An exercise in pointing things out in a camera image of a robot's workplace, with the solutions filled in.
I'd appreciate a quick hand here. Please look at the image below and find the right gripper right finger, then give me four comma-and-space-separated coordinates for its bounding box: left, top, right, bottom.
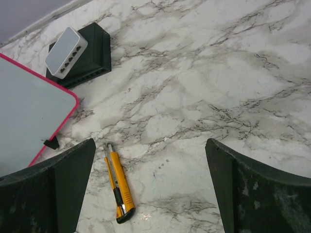
205, 138, 311, 233

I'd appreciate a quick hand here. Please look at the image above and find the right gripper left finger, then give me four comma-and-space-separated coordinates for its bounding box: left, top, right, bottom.
0, 138, 96, 233

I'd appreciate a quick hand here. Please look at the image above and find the pink framed whiteboard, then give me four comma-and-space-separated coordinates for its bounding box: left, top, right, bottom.
0, 54, 79, 176

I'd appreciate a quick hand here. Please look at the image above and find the yellow utility knife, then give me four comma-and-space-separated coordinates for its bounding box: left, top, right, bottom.
104, 143, 136, 224

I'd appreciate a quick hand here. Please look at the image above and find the black network switch box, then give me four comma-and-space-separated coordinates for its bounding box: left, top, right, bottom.
46, 22, 112, 89

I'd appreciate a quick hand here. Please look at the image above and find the white network switch box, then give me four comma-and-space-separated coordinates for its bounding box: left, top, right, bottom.
45, 27, 88, 79

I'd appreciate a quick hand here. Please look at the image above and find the aluminium table edge rail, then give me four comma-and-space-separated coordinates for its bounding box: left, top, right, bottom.
0, 0, 89, 47

